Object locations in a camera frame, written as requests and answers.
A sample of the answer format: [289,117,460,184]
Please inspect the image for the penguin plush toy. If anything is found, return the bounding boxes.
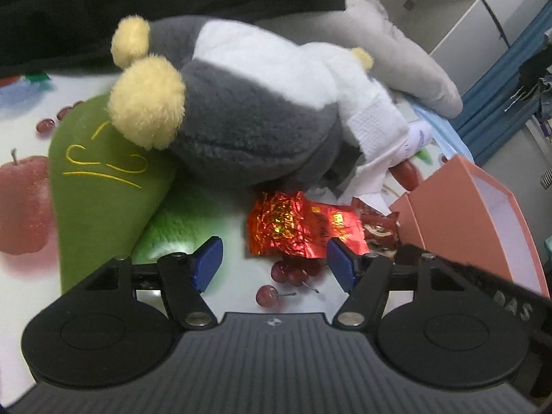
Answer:
[108,16,385,191]

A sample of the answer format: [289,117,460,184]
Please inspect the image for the fruit pattern table mat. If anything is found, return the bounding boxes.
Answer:
[0,70,452,406]

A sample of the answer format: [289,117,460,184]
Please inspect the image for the white bottle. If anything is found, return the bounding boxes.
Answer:
[396,120,433,162]

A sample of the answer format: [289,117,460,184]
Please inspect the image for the green fabric massage stick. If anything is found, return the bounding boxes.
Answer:
[48,95,178,292]

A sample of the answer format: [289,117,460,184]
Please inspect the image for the grey quilt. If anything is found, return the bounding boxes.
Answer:
[256,0,463,119]

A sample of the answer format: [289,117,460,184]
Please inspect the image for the red foil packet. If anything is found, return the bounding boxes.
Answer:
[247,191,369,259]

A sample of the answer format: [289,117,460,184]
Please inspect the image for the white cabinet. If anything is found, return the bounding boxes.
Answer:
[380,0,549,93]

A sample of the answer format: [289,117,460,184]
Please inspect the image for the white paper tissue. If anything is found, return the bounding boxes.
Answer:
[307,86,409,214]

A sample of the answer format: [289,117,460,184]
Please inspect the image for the pink cardboard box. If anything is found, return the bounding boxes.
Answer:
[390,155,549,297]

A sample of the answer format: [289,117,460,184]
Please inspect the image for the dark red snack packet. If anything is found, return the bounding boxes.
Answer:
[352,198,401,250]

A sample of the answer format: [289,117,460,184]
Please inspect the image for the blue curtain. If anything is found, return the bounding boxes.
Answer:
[452,4,551,166]

